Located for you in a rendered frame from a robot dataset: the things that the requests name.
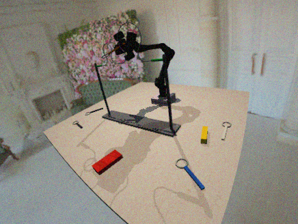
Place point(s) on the grey loop with blue handle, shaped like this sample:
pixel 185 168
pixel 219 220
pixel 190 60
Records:
pixel 201 186

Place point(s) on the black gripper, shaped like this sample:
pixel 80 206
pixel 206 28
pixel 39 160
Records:
pixel 125 47

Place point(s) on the red rectangular block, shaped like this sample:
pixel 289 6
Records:
pixel 106 162

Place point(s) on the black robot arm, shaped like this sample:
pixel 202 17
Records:
pixel 160 81

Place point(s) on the yellow rectangular block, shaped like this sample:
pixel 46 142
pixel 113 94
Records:
pixel 204 134

